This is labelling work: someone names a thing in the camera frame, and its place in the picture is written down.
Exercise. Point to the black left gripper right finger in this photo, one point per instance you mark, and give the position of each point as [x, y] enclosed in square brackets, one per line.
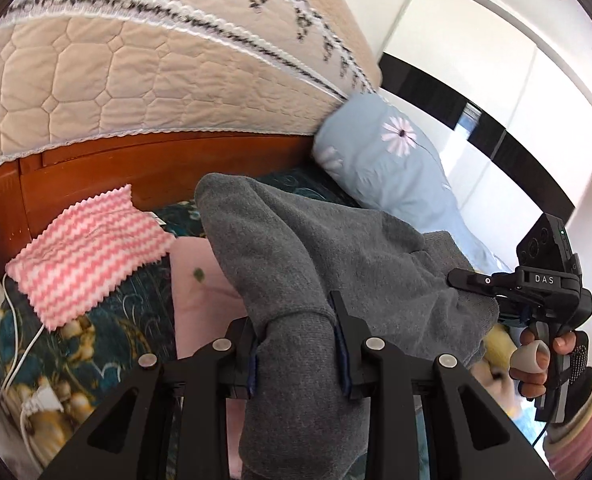
[426, 413]

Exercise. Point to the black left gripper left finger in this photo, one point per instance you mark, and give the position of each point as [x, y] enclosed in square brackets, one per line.
[165, 417]

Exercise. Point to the right hand holding gripper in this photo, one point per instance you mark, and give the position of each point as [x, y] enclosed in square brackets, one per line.
[529, 363]

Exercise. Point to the pink yellow fleece garment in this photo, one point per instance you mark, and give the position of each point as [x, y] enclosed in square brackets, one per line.
[489, 364]

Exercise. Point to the pink fleece folded garment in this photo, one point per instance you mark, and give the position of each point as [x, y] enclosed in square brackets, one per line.
[206, 308]

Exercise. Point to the teal floral bed blanket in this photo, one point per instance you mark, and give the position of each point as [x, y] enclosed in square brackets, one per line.
[86, 358]

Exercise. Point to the pink white zigzag cloth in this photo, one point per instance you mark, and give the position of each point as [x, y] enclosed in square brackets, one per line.
[85, 253]

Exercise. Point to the light blue flower pillow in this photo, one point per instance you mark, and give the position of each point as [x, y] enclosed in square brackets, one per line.
[382, 160]

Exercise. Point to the red-brown wooden headboard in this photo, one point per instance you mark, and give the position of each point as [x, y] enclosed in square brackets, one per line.
[161, 169]

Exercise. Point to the beige quilted headboard cover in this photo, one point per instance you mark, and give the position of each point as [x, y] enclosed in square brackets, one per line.
[81, 70]

